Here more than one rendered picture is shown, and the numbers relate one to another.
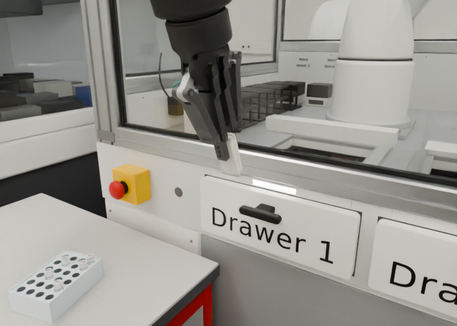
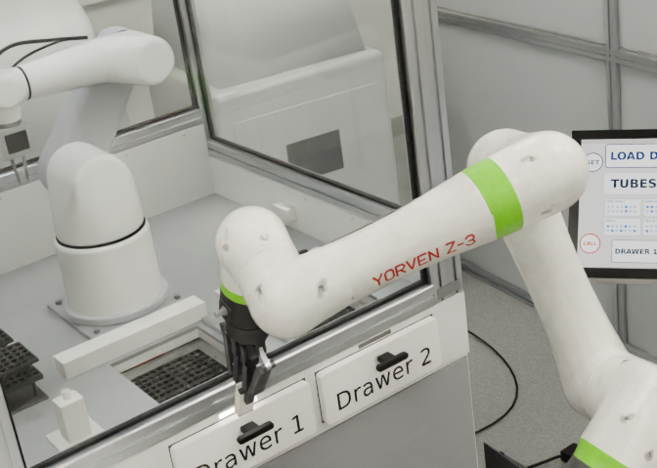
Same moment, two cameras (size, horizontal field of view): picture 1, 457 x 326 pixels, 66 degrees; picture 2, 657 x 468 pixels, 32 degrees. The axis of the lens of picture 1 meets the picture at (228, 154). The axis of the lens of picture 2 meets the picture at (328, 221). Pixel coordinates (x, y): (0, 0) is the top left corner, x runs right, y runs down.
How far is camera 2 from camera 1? 172 cm
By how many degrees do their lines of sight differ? 62
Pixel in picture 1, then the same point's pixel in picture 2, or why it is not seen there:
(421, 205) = (334, 347)
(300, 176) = not seen: hidden behind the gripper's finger
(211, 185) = (188, 448)
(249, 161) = (213, 401)
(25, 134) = not seen: outside the picture
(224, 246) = not seen: outside the picture
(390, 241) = (330, 382)
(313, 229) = (284, 414)
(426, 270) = (354, 384)
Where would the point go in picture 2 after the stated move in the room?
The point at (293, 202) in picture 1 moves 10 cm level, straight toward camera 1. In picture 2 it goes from (265, 405) to (311, 416)
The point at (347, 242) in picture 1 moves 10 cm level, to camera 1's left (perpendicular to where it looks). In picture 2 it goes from (308, 404) to (288, 436)
